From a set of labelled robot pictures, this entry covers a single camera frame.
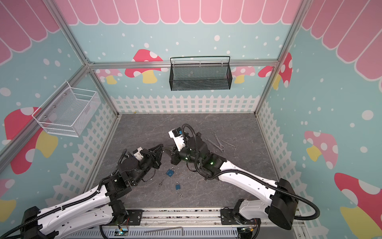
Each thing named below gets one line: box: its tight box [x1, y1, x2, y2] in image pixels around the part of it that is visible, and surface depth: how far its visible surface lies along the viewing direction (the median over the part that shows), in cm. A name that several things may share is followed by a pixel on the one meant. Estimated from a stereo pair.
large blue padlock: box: [166, 166, 176, 178], surface depth 91 cm
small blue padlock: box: [175, 181, 181, 191], surface depth 87 cm
